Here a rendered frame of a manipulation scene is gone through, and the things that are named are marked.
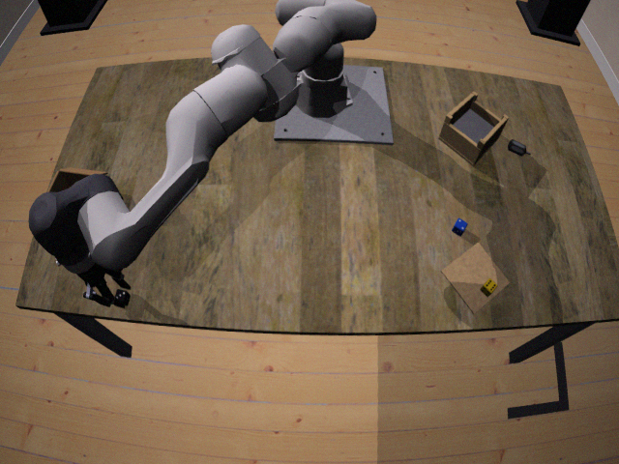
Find yellow die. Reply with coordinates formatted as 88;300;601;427
480;278;497;297

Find brown wooden open-top crate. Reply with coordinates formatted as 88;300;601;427
438;92;509;166

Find black die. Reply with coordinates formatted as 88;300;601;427
115;289;131;305

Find tan flat mat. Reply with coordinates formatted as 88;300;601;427
441;243;510;314

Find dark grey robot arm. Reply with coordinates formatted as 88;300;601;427
28;0;376;274

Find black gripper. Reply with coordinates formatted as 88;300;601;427
78;263;131;308

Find open brown cardboard box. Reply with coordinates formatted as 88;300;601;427
47;167;108;192

